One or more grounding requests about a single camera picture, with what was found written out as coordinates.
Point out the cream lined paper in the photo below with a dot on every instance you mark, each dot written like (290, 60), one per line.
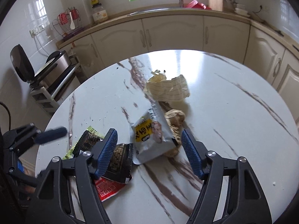
(164, 90)

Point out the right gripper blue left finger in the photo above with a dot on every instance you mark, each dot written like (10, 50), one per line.
(104, 152)

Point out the green snack packet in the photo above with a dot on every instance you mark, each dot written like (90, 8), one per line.
(86, 142)

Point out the brown ginger root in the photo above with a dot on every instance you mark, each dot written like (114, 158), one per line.
(175, 119)

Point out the cream base cabinets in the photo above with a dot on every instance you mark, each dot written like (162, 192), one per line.
(259, 47)

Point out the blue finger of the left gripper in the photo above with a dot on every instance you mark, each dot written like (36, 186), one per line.
(50, 135)

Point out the black snack wrapper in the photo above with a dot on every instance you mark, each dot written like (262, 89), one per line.
(120, 166)

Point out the red basin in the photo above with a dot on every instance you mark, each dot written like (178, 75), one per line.
(197, 5)

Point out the silver yellow snack pouch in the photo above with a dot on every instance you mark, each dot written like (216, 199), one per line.
(151, 135)

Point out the wire utensil rack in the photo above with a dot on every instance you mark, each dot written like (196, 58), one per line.
(68, 23)

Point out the silver rice cooker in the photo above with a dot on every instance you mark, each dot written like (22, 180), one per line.
(51, 74)

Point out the glass jar yellow label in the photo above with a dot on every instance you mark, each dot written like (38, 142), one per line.
(99, 14)

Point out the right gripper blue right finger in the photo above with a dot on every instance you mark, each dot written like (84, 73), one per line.
(196, 154)

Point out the stack of white dishes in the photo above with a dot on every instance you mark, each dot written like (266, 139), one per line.
(241, 10)

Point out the red snack packet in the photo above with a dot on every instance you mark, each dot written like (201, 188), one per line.
(107, 188)

